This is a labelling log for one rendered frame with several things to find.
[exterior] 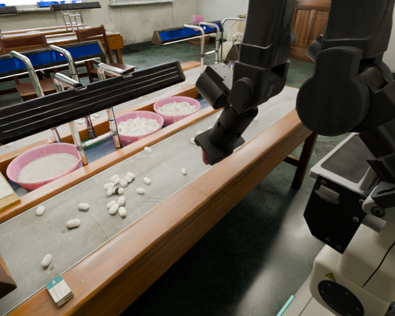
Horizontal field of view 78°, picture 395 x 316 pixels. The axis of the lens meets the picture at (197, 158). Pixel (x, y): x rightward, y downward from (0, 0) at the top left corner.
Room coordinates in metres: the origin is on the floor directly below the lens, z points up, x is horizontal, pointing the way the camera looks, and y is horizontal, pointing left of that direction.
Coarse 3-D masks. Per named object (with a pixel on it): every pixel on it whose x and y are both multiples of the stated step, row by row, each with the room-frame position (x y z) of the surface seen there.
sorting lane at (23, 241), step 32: (288, 96) 1.52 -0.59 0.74; (192, 128) 1.10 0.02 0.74; (256, 128) 1.10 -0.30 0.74; (128, 160) 0.83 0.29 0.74; (160, 160) 0.83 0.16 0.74; (192, 160) 0.83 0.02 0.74; (64, 192) 0.63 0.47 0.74; (96, 192) 0.63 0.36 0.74; (128, 192) 0.63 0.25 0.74; (160, 192) 0.63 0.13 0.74; (0, 224) 0.49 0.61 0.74; (32, 224) 0.49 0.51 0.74; (64, 224) 0.49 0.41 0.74; (96, 224) 0.49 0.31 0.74; (128, 224) 0.49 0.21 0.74; (32, 256) 0.38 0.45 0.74; (64, 256) 0.38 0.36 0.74; (32, 288) 0.30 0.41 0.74
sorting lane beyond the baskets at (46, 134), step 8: (184, 72) 2.03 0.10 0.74; (192, 72) 2.03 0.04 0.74; (192, 80) 1.83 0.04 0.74; (168, 88) 1.66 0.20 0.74; (176, 88) 1.66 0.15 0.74; (152, 96) 1.52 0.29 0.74; (120, 104) 1.40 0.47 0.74; (128, 104) 1.40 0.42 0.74; (136, 104) 1.40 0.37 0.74; (104, 112) 1.28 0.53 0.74; (64, 128) 1.10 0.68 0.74; (32, 136) 1.02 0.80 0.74; (40, 136) 1.02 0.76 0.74; (48, 136) 1.02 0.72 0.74; (16, 144) 0.95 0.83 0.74; (24, 144) 0.95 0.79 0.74; (0, 152) 0.88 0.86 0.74
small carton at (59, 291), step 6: (60, 276) 0.30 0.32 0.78; (48, 282) 0.29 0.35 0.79; (54, 282) 0.29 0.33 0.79; (60, 282) 0.29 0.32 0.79; (48, 288) 0.28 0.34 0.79; (54, 288) 0.28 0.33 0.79; (60, 288) 0.28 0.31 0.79; (66, 288) 0.28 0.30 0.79; (54, 294) 0.26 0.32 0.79; (60, 294) 0.26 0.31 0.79; (66, 294) 0.26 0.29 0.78; (72, 294) 0.27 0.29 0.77; (54, 300) 0.25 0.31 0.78; (60, 300) 0.25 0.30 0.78; (66, 300) 0.26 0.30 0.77
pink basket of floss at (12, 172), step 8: (48, 144) 0.90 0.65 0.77; (56, 144) 0.91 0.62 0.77; (64, 144) 0.91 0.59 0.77; (72, 144) 0.90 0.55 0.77; (24, 152) 0.84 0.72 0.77; (32, 152) 0.86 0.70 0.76; (40, 152) 0.88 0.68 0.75; (56, 152) 0.90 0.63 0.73; (64, 152) 0.90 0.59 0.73; (72, 152) 0.89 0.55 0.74; (16, 160) 0.80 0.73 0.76; (32, 160) 0.84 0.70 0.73; (8, 168) 0.74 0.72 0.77; (16, 168) 0.77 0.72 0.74; (72, 168) 0.74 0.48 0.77; (8, 176) 0.69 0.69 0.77; (16, 176) 0.73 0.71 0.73; (56, 176) 0.69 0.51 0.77; (24, 184) 0.65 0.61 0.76; (32, 184) 0.66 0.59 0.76; (40, 184) 0.66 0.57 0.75
